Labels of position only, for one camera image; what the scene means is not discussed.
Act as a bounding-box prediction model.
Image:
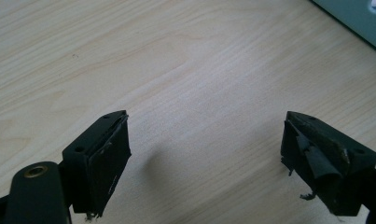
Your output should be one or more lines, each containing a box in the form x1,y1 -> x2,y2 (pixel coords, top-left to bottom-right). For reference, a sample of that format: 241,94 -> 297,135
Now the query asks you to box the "teal green box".
310,0 -> 376,57

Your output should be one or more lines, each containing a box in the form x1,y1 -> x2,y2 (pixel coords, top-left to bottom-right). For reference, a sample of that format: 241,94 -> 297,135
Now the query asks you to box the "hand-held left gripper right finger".
280,110 -> 376,217

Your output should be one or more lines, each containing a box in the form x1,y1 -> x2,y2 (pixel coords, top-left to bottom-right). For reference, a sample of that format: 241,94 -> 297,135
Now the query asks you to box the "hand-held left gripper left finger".
62,109 -> 132,218

